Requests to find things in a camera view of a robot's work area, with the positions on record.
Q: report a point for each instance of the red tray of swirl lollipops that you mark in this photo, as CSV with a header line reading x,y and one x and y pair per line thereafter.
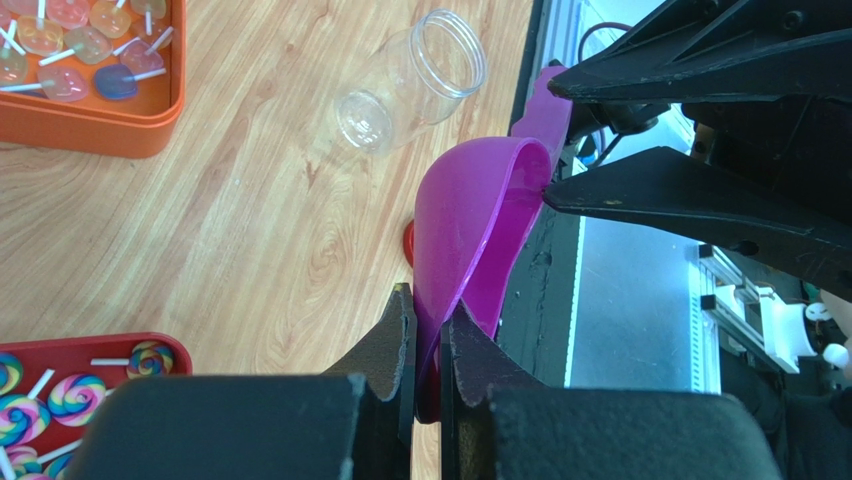
x,y
52,389

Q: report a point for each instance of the clear plastic jar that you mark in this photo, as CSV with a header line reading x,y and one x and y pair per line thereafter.
x,y
414,81

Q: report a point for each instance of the red jar lid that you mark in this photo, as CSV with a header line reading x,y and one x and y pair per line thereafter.
x,y
408,242

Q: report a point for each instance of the purple plastic scoop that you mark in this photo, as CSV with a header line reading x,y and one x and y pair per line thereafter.
x,y
474,210

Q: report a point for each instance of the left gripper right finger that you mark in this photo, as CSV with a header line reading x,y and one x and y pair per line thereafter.
x,y
500,422

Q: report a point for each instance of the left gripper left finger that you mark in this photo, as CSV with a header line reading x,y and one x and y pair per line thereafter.
x,y
352,421

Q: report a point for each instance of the orange tray of lollipops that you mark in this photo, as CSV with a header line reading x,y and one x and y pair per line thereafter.
x,y
102,77

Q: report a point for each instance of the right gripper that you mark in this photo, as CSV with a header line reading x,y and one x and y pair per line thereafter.
x,y
772,178

